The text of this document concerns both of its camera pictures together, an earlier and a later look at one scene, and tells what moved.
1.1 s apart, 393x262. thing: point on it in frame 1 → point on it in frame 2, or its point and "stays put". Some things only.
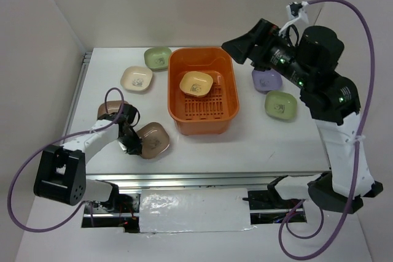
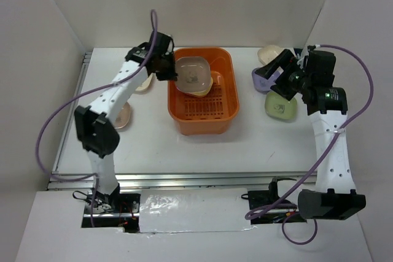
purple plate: [266, 81] stays put
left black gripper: [136, 144] → [171, 75]
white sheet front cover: [174, 210] stays put
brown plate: [155, 138] → [194, 74]
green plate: [280, 105] stays put
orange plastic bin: [203, 96] stays put
